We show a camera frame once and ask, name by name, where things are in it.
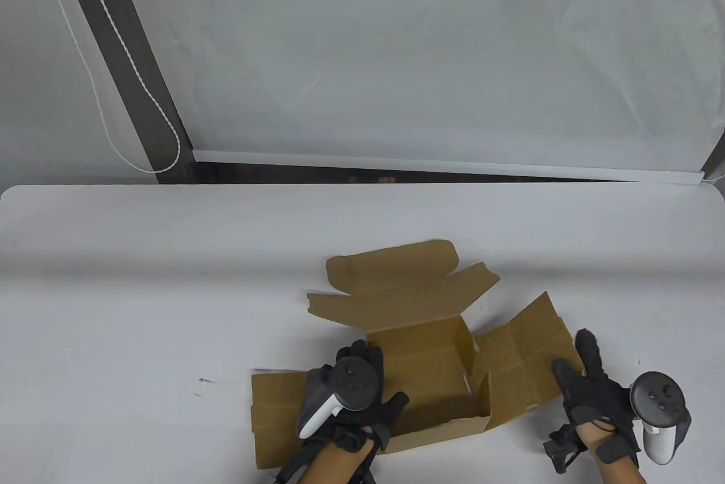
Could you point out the dark window frame post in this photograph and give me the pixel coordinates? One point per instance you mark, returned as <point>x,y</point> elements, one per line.
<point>141,87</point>

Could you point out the white and black controller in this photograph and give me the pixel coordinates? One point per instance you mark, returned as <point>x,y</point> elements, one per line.
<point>660,399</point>
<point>354,385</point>

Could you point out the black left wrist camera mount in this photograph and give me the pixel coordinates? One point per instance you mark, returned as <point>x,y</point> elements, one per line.
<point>351,441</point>

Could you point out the person's left forearm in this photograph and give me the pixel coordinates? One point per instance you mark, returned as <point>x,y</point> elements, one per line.
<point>331,461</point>

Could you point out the narrow white roller blind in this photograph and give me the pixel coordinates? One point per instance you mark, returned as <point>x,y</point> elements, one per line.
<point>34,81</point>

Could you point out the person's right forearm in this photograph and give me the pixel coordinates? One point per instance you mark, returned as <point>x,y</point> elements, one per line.
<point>609,470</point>

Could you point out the person's left hand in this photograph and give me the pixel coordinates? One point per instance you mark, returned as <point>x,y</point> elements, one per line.
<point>391,410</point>

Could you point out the wide white roller blind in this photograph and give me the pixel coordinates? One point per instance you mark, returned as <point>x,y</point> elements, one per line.
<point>425,53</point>

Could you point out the white and black right controller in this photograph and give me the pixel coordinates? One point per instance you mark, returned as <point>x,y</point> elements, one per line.
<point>660,399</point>

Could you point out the dark window frame edge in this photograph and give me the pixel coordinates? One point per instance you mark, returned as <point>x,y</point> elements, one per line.
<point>716,158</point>

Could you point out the person's right hand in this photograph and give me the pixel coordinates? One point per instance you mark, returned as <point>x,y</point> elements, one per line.
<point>595,399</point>

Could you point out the white and black left controller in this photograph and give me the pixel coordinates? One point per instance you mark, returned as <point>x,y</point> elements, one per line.
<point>354,385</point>

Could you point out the brown cardboard mailer box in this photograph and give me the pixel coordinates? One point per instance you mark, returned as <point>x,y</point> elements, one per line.
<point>419,359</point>

